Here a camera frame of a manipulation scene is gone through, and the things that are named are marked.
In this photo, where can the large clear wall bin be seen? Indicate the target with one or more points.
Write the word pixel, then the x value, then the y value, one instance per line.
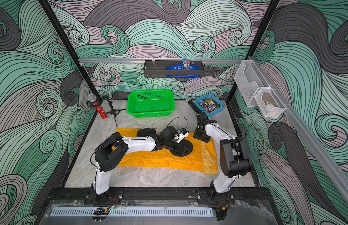
pixel 250 79

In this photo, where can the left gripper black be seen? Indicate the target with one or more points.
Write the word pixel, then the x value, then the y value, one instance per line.
pixel 179 146

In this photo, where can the small clear wall bin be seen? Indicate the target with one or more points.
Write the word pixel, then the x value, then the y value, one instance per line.
pixel 269 104

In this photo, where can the yellow pillowcase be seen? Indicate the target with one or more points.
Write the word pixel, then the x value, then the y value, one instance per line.
pixel 203 158

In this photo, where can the green plastic basket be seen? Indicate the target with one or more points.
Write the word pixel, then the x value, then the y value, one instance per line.
pixel 150 103

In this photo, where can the black remote control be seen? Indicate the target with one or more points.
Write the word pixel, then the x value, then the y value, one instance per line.
pixel 194 106

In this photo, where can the blue tray with small parts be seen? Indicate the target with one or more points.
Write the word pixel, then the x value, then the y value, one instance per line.
pixel 209 104

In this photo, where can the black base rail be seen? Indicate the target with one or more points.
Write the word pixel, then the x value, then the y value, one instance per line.
pixel 201 195

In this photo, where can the aluminium wall rail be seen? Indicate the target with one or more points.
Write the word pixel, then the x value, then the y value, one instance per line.
pixel 142 60

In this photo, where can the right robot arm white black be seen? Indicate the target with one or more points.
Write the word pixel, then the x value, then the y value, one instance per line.
pixel 234 156

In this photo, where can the blue snack packet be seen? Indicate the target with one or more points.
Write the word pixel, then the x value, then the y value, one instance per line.
pixel 185 65

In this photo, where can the black wall shelf basket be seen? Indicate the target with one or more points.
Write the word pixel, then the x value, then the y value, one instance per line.
pixel 158 70

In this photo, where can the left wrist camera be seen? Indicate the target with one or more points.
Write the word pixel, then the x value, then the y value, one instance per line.
pixel 180 135

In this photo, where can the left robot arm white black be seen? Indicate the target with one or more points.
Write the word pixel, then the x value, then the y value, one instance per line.
pixel 110 153

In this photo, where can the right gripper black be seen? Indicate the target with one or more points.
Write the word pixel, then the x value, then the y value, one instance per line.
pixel 201 117

